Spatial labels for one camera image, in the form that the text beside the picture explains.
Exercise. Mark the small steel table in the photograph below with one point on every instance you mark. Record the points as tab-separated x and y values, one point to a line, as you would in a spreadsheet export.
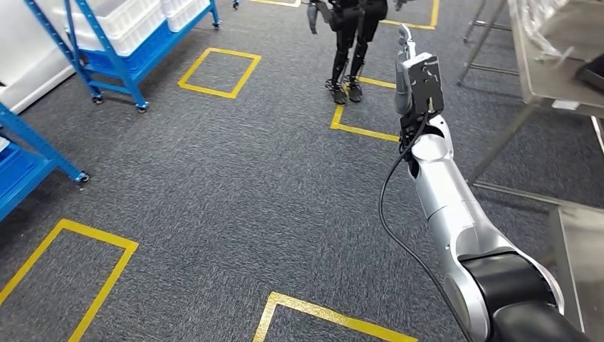
542	80

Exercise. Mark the steel workbench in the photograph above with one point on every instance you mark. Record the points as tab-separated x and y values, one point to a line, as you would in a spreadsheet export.
580	264

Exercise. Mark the clear plastic bag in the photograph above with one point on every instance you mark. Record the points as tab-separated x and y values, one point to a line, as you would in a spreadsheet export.
542	28

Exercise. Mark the large white plastic bin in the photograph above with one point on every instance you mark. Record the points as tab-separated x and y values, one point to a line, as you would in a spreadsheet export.
137	35
118	9

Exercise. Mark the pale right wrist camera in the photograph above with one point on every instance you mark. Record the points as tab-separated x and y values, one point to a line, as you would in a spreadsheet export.
417	59

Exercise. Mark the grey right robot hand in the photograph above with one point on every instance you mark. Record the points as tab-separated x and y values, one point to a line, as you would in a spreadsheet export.
401	89

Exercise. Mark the black box with yellow label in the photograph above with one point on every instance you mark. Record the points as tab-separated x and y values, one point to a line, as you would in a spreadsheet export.
592	73

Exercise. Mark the yellow floor tape square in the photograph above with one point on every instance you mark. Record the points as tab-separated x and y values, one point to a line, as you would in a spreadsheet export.
433	14
278	3
108	283
337	122
306	309

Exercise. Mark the blue metal shelf rack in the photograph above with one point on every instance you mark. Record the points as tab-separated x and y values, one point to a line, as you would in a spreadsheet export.
28	141

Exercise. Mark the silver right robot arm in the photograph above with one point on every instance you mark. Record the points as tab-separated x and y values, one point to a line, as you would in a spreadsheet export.
453	207

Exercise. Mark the black humanoid robot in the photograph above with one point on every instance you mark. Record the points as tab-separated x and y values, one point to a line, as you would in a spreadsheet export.
349	28

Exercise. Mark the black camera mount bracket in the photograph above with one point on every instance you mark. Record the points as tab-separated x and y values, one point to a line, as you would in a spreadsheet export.
424	89

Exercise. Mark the blue wheeled shelf rack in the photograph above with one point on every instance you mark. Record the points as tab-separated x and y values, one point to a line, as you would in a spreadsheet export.
122	80

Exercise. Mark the blue plastic bin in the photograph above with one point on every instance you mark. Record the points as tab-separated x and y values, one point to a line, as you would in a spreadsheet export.
141	52
19	170

